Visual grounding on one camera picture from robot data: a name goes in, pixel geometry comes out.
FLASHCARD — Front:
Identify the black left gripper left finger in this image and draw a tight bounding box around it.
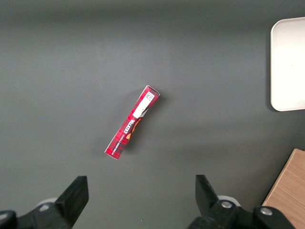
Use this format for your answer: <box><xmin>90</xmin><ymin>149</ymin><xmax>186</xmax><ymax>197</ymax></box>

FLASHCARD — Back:
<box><xmin>0</xmin><ymin>175</ymin><xmax>90</xmax><ymax>229</ymax></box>

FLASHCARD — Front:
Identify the beige plastic tray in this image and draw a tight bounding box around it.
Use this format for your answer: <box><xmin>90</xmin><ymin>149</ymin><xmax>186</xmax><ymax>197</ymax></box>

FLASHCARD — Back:
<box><xmin>270</xmin><ymin>17</ymin><xmax>305</xmax><ymax>112</ymax></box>

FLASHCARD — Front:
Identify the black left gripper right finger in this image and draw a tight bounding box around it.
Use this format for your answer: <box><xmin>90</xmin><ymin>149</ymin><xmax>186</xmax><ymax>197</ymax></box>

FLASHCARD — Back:
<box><xmin>187</xmin><ymin>174</ymin><xmax>296</xmax><ymax>229</ymax></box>

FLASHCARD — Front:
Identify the red cookie box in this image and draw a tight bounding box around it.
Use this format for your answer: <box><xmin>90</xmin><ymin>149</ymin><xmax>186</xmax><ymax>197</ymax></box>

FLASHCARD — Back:
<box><xmin>104</xmin><ymin>84</ymin><xmax>161</xmax><ymax>161</ymax></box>

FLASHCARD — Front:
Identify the wooden drawer cabinet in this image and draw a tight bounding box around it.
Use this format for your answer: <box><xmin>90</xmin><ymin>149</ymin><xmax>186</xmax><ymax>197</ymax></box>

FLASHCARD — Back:
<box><xmin>262</xmin><ymin>148</ymin><xmax>305</xmax><ymax>229</ymax></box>

